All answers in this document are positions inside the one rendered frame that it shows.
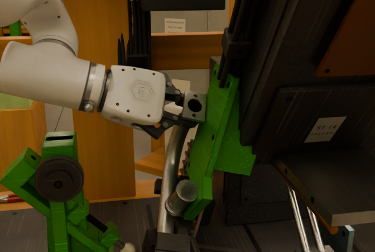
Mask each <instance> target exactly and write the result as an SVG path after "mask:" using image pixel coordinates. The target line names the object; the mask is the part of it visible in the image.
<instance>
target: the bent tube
mask: <svg viewBox="0 0 375 252"><path fill-rule="evenodd" d="M194 96H195V97H196V98H195V97H194ZM205 109H206V94H202V93H197V92H193V91H188V90H185V92H184V101H183V108H182V111H181V113H182V119H185V120H190V121H195V122H201V123H204V122H205ZM188 131H189V128H186V127H181V126H176V125H174V127H173V129H172V132H171V135H170V138H169V143H168V146H167V150H166V155H165V161H164V168H163V173H162V184H161V195H160V206H159V212H158V223H157V232H165V233H170V234H173V233H174V221H175V216H171V215H170V214H168V213H167V211H166V210H165V201H166V199H167V198H168V196H170V195H171V194H173V193H174V191H175V189H176V186H177V178H178V171H179V164H180V158H181V153H182V149H183V146H184V142H185V139H186V136H187V134H188Z"/></svg>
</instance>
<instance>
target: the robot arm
mask: <svg viewBox="0 0 375 252"><path fill-rule="evenodd" d="M19 20H21V22H22V23H23V24H24V26H25V28H26V29H27V31H28V32H29V34H30V36H31V39H32V45H26V44H22V43H19V42H15V41H11V42H9V43H8V44H7V46H6V48H5V50H4V52H3V55H2V58H1V61H0V92H1V93H4V94H9V95H13V96H18V97H22V98H27V99H31V100H34V101H39V102H44V103H49V104H54V105H57V106H61V107H66V108H71V109H74V110H79V111H83V112H88V113H93V112H94V110H95V108H97V112H100V116H102V117H104V118H106V119H108V120H110V121H113V122H115V123H118V124H120V125H123V126H127V127H130V128H133V129H137V130H141V131H145V132H146V133H148V134H149V135H150V136H152V137H153V138H154V139H155V140H158V139H159V138H160V137H161V135H162V134H163V133H164V132H165V131H166V130H167V129H169V128H170V127H173V125H176V126H181V127H186V128H189V129H190V128H194V127H195V126H196V125H197V124H198V123H199V122H195V121H190V120H185V119H182V113H179V114H178V115H176V114H173V113H170V112H167V111H164V101H171V102H175V104H176V105H177V106H180V107H183V101H184V94H183V93H181V91H180V90H179V89H176V87H175V86H174V85H173V84H172V83H171V82H170V78H169V76H168V74H167V73H166V72H162V73H159V72H156V71H153V70H148V69H142V68H136V67H132V66H121V65H111V66H110V69H107V71H106V72H105V65H102V64H98V63H94V62H90V61H87V60H83V59H79V58H77V56H78V50H79V41H78V36H77V33H76V30H75V27H74V25H73V23H72V20H71V18H70V16H69V14H68V12H67V10H66V8H65V6H64V4H63V3H62V1H61V0H0V27H6V26H9V25H12V24H14V23H16V22H17V21H19ZM157 123H160V124H161V125H160V127H158V128H156V127H155V126H156V124H157Z"/></svg>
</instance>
